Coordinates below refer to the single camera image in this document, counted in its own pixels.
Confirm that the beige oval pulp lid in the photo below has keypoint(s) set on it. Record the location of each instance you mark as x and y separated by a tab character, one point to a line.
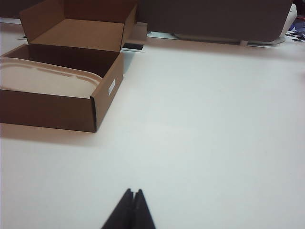
35	78

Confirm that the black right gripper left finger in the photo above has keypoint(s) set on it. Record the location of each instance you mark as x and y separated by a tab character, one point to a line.
121	212

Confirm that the white partition bracket foot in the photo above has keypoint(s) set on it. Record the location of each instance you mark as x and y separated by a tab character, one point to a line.
244	43

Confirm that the grey felt desk partition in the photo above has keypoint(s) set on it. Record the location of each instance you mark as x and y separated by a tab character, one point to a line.
214	16

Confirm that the brown cardboard paper box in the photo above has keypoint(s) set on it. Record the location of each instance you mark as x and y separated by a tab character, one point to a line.
47	112

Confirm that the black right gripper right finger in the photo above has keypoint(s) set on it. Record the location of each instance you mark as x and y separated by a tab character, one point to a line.
141	212

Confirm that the white rounded panel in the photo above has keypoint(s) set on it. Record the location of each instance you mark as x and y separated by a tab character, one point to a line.
289	19

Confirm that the blue patterned cloth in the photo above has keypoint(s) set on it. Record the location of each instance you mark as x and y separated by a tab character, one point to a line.
297	29

